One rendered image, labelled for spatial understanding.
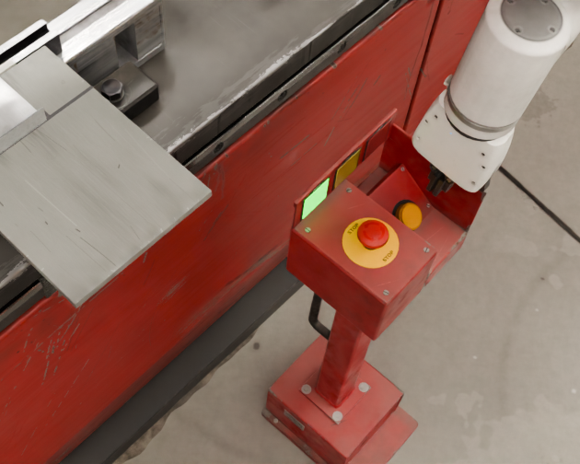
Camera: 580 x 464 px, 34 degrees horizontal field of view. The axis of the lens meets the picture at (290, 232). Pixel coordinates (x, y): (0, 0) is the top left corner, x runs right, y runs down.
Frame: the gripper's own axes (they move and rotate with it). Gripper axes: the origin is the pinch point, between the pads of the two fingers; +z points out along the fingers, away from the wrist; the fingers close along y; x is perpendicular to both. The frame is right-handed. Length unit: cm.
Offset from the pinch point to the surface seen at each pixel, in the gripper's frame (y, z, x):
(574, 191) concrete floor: 11, 84, 73
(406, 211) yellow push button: -2.0, 11.4, -0.3
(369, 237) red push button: -1.8, 3.7, -10.9
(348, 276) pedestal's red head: -0.8, 7.3, -15.1
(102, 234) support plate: -17.8, -14.1, -38.8
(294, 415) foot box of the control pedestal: 0, 74, -14
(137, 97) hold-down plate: -32.4, -3.4, -20.4
